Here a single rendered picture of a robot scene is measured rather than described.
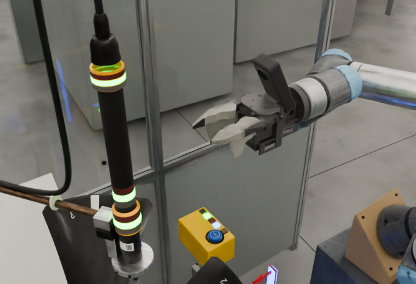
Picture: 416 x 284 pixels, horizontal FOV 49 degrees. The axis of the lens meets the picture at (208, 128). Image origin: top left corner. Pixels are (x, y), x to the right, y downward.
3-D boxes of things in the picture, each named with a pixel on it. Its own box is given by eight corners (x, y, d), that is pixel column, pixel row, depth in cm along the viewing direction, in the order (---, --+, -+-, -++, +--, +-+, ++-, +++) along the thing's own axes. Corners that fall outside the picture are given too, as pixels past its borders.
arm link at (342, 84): (345, 106, 95) (373, 90, 88) (307, 123, 90) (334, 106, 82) (327, 74, 96) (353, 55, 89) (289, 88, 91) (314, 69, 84)
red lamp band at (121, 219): (107, 219, 70) (106, 213, 69) (121, 201, 74) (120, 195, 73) (132, 226, 69) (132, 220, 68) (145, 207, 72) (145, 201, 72)
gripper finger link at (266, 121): (251, 142, 72) (283, 120, 78) (252, 133, 71) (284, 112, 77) (228, 130, 75) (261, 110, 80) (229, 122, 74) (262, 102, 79)
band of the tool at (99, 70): (86, 90, 58) (82, 70, 56) (103, 76, 61) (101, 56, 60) (116, 96, 57) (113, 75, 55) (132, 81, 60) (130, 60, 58)
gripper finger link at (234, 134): (223, 173, 72) (259, 148, 78) (225, 143, 69) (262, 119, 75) (209, 164, 74) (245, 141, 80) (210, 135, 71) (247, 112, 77)
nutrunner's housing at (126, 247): (119, 276, 78) (76, 17, 53) (129, 259, 81) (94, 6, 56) (139, 283, 77) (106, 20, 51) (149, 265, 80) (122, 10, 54)
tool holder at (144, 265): (93, 268, 76) (85, 226, 71) (114, 238, 82) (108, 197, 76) (142, 283, 74) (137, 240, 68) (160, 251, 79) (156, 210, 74)
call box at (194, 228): (178, 242, 145) (177, 218, 139) (204, 229, 150) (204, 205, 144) (207, 276, 134) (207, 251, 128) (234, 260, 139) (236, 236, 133)
